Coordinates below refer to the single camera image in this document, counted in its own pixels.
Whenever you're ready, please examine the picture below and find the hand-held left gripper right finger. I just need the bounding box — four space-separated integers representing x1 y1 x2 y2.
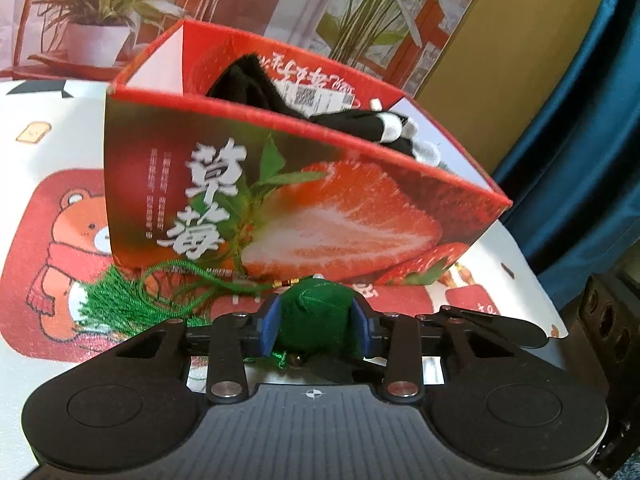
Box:
350 296 548 405

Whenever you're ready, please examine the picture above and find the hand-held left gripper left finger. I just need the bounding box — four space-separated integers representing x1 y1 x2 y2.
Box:
112 294 282 405

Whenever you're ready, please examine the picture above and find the green tasselled sachet ball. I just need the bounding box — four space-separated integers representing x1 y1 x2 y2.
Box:
77 260 363 372

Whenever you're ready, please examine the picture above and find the red strawberry print cardboard box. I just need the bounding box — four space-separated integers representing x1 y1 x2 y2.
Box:
103 17 513 287

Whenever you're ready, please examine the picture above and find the black and white sock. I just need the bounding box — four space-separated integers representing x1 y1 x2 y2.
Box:
310 109 451 167

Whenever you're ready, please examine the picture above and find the white bear print tablecloth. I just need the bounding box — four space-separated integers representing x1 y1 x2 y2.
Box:
0 80 571 396

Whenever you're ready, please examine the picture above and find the black perforated box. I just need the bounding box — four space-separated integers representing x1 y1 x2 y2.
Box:
562 272 640 396

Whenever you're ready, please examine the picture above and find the blue curtain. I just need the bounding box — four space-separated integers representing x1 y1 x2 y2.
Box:
492 0 640 311

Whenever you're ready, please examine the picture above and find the yellow board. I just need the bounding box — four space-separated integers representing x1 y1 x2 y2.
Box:
415 0 616 176

